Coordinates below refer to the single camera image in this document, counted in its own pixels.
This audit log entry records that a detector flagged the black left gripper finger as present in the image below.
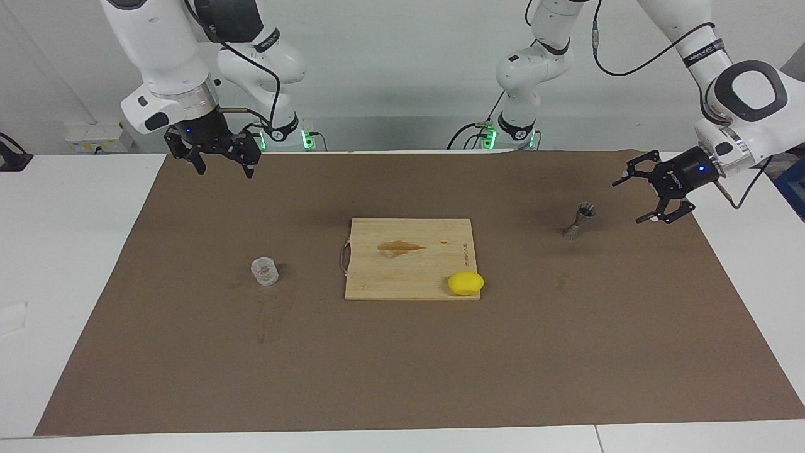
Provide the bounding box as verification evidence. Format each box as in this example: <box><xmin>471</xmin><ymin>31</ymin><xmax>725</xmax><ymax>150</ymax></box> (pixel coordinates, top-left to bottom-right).
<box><xmin>612</xmin><ymin>150</ymin><xmax>662</xmax><ymax>188</ymax></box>
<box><xmin>635</xmin><ymin>189</ymin><xmax>696</xmax><ymax>226</ymax></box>

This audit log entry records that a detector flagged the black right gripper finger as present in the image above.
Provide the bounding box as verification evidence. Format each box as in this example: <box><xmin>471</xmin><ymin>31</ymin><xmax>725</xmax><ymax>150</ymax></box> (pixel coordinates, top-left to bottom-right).
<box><xmin>213</xmin><ymin>131</ymin><xmax>262</xmax><ymax>179</ymax></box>
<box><xmin>165</xmin><ymin>126</ymin><xmax>208</xmax><ymax>176</ymax></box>

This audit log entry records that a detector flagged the steel double jigger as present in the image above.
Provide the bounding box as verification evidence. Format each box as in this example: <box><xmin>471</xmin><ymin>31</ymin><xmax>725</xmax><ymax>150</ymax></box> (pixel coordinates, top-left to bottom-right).
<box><xmin>563</xmin><ymin>201</ymin><xmax>597</xmax><ymax>242</ymax></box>

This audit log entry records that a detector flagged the small clear glass cup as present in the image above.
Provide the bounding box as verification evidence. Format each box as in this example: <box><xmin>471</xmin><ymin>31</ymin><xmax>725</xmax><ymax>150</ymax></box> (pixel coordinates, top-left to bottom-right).
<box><xmin>250</xmin><ymin>257</ymin><xmax>279</xmax><ymax>287</ymax></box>

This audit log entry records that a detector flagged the white power socket box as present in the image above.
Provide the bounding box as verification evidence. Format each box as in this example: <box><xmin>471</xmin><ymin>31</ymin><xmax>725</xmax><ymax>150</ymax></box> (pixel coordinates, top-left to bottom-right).
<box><xmin>65</xmin><ymin>121</ymin><xmax>135</xmax><ymax>154</ymax></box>

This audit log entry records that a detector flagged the blue crate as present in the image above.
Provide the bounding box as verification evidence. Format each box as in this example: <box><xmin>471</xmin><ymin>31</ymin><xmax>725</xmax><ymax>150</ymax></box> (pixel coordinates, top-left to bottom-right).
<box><xmin>772</xmin><ymin>154</ymin><xmax>805</xmax><ymax>222</ymax></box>

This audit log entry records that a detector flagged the black stand base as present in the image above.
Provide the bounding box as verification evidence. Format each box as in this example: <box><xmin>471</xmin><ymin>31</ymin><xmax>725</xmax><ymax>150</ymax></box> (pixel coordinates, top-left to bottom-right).
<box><xmin>0</xmin><ymin>132</ymin><xmax>33</xmax><ymax>172</ymax></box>

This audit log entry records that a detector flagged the wooden cutting board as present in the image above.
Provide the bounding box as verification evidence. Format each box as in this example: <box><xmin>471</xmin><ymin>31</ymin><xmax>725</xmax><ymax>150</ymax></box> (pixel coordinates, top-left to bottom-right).
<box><xmin>341</xmin><ymin>218</ymin><xmax>482</xmax><ymax>301</ymax></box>

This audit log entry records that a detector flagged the yellow lemon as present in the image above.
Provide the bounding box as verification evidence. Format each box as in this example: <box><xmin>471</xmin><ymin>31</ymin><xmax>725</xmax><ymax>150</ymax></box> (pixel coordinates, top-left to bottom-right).
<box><xmin>448</xmin><ymin>271</ymin><xmax>486</xmax><ymax>296</ymax></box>

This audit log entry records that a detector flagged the white tape patch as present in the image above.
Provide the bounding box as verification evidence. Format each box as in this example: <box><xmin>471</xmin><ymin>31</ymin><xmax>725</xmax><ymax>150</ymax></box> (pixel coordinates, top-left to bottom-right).
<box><xmin>0</xmin><ymin>302</ymin><xmax>29</xmax><ymax>335</ymax></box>

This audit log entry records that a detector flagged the brown table mat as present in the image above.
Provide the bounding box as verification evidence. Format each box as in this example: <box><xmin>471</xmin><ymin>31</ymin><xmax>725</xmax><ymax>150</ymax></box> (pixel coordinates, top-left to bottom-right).
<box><xmin>33</xmin><ymin>150</ymin><xmax>805</xmax><ymax>437</ymax></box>

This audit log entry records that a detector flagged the black right base cable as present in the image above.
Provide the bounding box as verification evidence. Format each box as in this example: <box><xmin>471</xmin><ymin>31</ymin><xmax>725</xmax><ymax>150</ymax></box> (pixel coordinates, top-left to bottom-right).
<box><xmin>241</xmin><ymin>121</ymin><xmax>329</xmax><ymax>152</ymax></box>

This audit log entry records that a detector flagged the black base cable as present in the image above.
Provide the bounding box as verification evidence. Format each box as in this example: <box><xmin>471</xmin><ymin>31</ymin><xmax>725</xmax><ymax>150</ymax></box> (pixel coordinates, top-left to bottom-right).
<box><xmin>241</xmin><ymin>121</ymin><xmax>329</xmax><ymax>152</ymax></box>
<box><xmin>447</xmin><ymin>88</ymin><xmax>507</xmax><ymax>150</ymax></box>

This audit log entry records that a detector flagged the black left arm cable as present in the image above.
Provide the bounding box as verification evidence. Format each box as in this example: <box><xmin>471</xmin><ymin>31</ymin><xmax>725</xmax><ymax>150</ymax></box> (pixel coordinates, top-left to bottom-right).
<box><xmin>590</xmin><ymin>0</ymin><xmax>774</xmax><ymax>210</ymax></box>

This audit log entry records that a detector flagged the black left base cable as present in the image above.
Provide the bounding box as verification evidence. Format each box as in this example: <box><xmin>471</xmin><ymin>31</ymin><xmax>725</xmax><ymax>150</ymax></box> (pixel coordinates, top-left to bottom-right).
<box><xmin>447</xmin><ymin>88</ymin><xmax>507</xmax><ymax>150</ymax></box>

